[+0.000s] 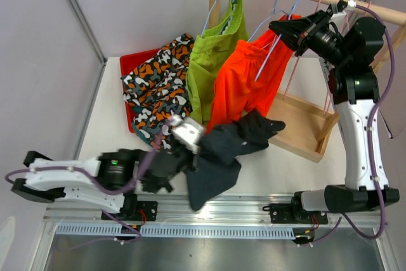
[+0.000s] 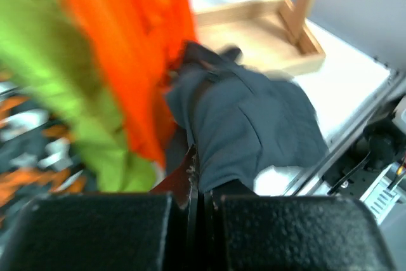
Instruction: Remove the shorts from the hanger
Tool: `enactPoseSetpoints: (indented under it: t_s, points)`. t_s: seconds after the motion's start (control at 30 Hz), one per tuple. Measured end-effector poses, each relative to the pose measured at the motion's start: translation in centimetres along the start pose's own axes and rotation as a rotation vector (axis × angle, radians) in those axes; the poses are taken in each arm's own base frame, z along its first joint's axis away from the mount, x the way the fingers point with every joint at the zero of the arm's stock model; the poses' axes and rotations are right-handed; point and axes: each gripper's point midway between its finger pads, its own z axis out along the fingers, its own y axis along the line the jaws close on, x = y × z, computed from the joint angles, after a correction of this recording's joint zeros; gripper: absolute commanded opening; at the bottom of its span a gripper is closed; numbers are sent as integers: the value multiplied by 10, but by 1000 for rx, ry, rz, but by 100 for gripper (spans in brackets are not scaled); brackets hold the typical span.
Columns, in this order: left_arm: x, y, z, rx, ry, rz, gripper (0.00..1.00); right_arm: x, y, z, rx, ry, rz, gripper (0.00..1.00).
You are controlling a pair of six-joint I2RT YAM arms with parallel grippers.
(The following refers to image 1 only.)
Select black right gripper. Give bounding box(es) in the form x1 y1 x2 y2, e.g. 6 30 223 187
270 10 351 67

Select blue hanger of black shorts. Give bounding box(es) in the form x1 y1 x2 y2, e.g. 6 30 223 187
254 0 300 81

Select black shorts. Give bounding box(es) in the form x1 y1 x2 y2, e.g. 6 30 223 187
185 109 285 212

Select pink hanger of camouflage shorts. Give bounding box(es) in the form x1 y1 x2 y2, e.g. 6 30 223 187
282 0 322 100

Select orange grey camouflage shorts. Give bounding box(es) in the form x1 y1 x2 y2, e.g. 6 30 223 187
120 33 194 149

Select pink hanger of teal shorts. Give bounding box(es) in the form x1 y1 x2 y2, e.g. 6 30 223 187
324 0 356 115

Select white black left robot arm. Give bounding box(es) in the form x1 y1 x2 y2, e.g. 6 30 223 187
5 145 193 221

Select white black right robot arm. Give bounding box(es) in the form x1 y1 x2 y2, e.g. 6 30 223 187
269 11 400 223

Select blue hanger of orange shorts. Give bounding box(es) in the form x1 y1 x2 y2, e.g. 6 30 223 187
247 0 286 42

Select blue hanger of green shorts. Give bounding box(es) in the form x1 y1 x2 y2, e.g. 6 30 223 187
200 0 237 39

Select lime green shorts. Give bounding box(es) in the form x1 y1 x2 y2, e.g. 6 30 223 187
187 0 248 125

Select wooden clothes rack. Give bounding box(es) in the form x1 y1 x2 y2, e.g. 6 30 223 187
208 0 406 164

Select red plastic bin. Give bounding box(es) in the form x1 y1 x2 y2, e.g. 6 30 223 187
119 48 162 134

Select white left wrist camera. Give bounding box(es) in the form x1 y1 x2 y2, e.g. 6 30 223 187
169 114 205 154

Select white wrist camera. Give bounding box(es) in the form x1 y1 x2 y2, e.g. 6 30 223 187
169 114 205 154
326 0 357 23

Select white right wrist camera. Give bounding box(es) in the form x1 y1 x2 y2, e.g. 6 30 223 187
326 0 357 23

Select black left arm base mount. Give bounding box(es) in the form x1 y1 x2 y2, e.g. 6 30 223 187
111 200 158 221

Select slotted grey cable duct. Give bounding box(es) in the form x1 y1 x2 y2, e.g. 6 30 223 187
55 222 312 240

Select aluminium mounting rail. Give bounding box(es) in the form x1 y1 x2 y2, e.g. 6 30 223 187
41 190 388 228

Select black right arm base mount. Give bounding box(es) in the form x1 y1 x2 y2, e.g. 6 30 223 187
262 203 328 225

